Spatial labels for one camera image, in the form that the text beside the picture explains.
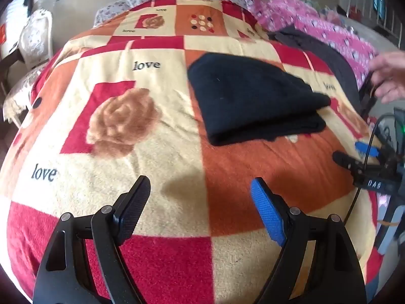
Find patchwork rose print blanket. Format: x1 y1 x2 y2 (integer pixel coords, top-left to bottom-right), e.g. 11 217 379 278
0 0 385 304

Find pink penguin print blanket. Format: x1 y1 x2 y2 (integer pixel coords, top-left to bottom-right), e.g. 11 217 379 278
239 0 380 91

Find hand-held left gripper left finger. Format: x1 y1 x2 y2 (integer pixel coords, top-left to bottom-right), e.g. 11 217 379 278
32 175 151 304

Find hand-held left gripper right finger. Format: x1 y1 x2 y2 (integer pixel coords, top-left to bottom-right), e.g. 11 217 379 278
250 177 368 304

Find white ornate chair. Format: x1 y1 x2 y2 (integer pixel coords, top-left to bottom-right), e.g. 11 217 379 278
3 9 54 127

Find person's right hand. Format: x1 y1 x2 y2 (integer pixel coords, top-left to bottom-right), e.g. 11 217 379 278
369 51 405 104

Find black pants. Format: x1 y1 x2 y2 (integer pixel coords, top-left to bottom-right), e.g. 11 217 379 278
187 53 332 147

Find white metal railing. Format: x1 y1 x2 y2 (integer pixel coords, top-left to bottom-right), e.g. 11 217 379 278
346 0 405 43

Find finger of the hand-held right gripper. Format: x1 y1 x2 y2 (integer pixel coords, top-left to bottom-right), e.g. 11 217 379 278
332 151 368 179
354 141 391 160

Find dark grey cloth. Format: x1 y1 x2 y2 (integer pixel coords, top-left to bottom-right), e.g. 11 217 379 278
267 27 363 111

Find thin black cable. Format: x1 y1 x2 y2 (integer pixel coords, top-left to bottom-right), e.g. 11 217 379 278
343 112 396 225

